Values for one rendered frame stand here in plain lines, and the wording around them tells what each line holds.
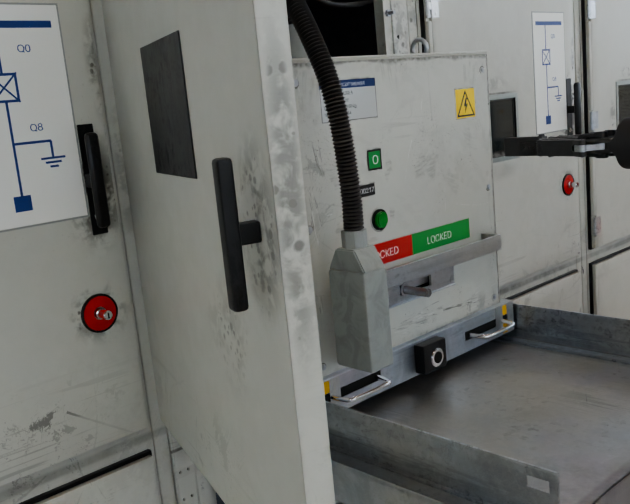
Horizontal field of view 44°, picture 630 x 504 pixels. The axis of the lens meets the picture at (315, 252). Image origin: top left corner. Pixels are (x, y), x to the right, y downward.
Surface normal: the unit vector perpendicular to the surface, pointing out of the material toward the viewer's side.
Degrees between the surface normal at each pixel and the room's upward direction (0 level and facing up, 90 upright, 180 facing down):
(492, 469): 90
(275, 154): 90
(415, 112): 90
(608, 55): 90
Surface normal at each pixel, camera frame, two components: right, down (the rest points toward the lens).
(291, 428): -0.90, 0.17
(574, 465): -0.10, -0.98
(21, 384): 0.69, 0.07
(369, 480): -0.72, 0.20
